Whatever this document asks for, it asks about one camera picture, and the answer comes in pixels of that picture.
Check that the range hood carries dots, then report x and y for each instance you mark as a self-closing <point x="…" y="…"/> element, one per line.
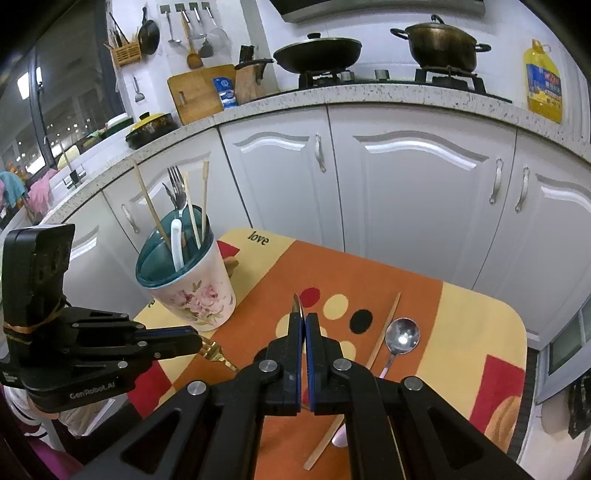
<point x="369" y="9"/>

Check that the black gas stove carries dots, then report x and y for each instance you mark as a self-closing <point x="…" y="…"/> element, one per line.
<point x="452" y="81"/>

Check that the dark window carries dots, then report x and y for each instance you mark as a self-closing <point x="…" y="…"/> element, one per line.
<point x="69" y="92"/>

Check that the teal cloth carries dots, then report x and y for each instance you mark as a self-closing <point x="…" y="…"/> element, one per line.
<point x="11" y="184"/>

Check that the silver fork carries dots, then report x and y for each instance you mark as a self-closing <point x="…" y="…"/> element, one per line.
<point x="178" y="184"/>
<point x="169" y="196"/>

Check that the wooden cutting board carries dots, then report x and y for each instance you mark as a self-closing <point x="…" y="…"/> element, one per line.
<point x="198" y="99"/>

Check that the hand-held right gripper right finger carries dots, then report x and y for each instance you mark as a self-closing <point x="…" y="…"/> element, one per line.
<point x="314" y="355"/>

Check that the white cabinet door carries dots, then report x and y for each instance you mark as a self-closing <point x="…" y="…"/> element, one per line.
<point x="415" y="207"/>
<point x="272" y="194"/>
<point x="554" y="240"/>
<point x="92" y="249"/>
<point x="194" y="157"/>

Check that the small metal spatula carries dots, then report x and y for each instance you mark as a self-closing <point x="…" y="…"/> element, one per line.
<point x="139" y="96"/>

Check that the blue white salt packet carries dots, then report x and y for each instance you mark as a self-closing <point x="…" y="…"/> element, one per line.
<point x="226" y="94"/>

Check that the yellow cooking oil bottle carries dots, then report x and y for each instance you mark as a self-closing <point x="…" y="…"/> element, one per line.
<point x="545" y="87"/>

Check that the dark bronze cooking pot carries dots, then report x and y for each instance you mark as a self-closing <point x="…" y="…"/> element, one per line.
<point x="441" y="46"/>

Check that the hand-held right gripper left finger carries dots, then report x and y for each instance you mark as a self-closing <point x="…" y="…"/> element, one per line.
<point x="295" y="350"/>

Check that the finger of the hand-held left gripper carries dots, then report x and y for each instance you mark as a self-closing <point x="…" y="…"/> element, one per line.
<point x="171" y="348"/>
<point x="171" y="331"/>

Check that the small black frying pan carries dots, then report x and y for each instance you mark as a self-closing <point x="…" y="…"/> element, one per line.
<point x="148" y="37"/>

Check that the wall hook rack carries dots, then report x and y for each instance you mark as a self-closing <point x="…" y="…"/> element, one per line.
<point x="184" y="7"/>

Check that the wooden knife block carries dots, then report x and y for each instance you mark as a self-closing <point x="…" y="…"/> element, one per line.
<point x="249" y="83"/>

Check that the black casserole yellow lid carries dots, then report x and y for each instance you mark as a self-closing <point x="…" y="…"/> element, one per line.
<point x="152" y="131"/>

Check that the white framed glass door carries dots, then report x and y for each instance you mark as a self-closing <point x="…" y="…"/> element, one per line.
<point x="565" y="346"/>

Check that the orange yellow patterned tablecloth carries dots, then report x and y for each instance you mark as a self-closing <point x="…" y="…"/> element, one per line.
<point x="351" y="272"/>

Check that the wooden utensil basket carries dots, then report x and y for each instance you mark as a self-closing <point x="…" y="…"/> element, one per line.
<point x="125" y="54"/>

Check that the silver spoon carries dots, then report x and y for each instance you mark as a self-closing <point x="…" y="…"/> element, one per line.
<point x="402" y="337"/>

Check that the black wok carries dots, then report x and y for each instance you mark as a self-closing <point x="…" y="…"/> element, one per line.
<point x="318" y="53"/>

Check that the metal slotted turner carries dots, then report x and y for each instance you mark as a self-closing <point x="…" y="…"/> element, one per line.
<point x="206" y="48"/>

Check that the silver table knife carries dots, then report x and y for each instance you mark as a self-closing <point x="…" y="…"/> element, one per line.
<point x="298" y="308"/>

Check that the white plastic spoon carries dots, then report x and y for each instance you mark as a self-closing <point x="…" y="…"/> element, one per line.
<point x="177" y="249"/>

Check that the light wooden chopstick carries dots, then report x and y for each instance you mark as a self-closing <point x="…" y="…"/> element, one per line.
<point x="192" y="210"/>
<point x="205" y="194"/>
<point x="150" y="201"/>
<point x="377" y="334"/>

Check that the metal mesh strainer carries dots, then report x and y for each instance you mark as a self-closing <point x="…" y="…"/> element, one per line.
<point x="218" y="33"/>

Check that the metal ladle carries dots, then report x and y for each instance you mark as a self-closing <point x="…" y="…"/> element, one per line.
<point x="174" y="40"/>

